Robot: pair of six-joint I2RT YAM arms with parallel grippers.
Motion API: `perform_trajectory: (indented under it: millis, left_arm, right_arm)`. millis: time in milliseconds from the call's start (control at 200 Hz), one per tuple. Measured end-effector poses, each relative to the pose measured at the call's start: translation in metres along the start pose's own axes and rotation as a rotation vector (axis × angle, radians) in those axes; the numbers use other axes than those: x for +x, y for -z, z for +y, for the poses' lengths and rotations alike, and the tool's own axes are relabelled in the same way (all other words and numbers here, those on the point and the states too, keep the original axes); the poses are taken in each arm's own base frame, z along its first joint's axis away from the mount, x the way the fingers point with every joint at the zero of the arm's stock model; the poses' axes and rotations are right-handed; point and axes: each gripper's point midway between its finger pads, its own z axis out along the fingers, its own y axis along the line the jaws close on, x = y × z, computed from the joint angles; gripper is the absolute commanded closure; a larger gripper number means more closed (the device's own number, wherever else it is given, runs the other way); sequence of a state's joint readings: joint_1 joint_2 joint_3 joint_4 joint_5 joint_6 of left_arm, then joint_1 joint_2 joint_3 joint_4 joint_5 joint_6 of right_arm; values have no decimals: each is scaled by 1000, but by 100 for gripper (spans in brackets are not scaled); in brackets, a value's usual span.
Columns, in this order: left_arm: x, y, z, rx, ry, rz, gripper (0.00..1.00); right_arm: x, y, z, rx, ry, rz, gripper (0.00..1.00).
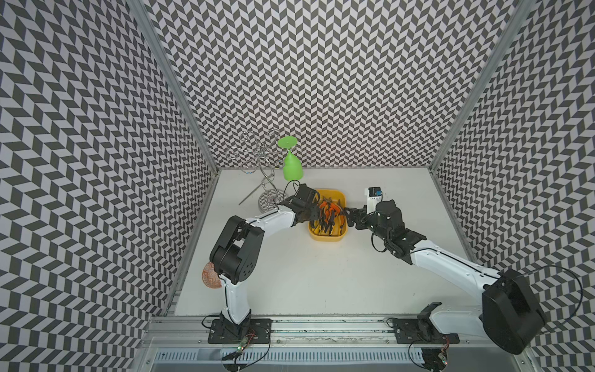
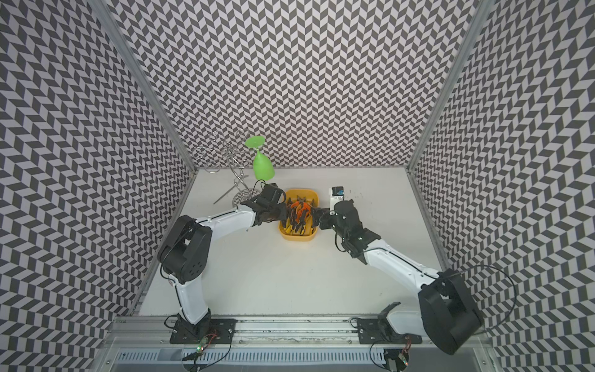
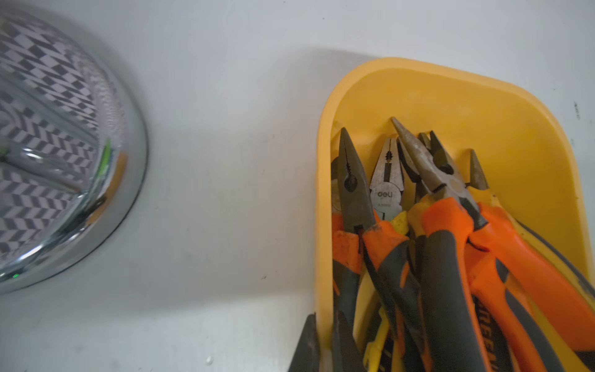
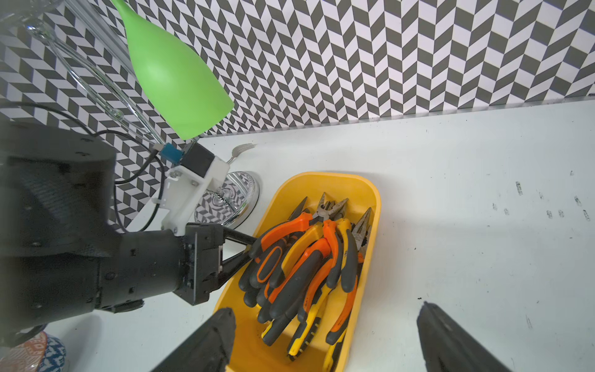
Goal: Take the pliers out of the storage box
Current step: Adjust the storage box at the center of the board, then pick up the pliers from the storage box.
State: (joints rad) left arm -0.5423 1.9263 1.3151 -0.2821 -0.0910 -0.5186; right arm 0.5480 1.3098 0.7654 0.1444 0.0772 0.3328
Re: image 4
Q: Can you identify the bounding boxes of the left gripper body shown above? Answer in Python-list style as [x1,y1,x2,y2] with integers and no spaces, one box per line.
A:
[174,224,223,306]

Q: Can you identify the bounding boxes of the yellow storage box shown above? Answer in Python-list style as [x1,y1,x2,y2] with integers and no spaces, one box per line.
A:
[215,172,382,371]

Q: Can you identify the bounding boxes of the chrome glass holder stand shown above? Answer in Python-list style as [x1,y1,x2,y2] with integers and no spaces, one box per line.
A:
[22,1,260,228]

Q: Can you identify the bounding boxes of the yellow handled long-nose pliers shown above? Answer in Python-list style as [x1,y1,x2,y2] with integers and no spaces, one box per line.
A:
[323,208,373,371]

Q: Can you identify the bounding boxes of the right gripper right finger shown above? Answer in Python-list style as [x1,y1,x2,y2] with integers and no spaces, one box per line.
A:
[417,302,510,372]

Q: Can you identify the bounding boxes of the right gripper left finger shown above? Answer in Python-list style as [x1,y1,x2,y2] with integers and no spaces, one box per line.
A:
[153,308,236,372]

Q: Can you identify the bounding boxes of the green plastic wine glass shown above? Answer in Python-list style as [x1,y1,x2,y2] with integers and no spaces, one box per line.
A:
[112,1,234,140]

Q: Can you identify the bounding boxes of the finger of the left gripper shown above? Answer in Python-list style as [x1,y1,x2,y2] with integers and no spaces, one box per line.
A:
[220,226,257,246]
[218,253,251,286]

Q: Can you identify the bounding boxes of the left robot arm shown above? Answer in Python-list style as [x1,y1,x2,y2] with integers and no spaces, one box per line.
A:
[1,120,254,348]

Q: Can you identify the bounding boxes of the orange black combination pliers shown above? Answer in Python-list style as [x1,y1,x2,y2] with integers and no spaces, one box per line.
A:
[249,194,348,323]

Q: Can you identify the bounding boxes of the yellow black pliers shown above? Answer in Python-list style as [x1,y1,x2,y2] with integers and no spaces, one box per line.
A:
[261,218,352,360]

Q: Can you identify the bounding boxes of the orange black long-nose pliers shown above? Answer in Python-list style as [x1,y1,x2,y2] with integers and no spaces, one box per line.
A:
[239,232,304,308]

